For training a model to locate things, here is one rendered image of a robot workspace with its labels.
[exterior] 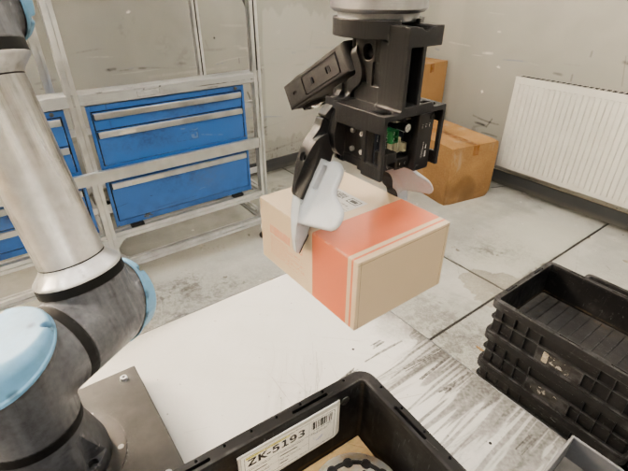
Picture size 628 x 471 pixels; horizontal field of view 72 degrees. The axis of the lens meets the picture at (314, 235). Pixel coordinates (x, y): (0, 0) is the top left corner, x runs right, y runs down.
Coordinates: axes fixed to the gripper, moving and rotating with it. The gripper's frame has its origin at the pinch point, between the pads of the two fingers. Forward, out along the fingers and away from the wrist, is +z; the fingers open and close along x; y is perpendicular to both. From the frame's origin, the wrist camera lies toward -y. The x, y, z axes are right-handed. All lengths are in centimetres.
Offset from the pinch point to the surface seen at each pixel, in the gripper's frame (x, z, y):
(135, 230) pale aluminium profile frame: 11, 82, -164
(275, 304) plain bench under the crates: 11, 40, -35
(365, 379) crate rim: -1.6, 16.7, 6.1
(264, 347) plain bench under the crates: 2.4, 39.9, -25.4
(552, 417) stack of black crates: 65, 74, 10
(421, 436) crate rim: -1.1, 17.9, 14.2
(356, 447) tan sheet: -3.2, 26.7, 7.1
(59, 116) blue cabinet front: -6, 25, -166
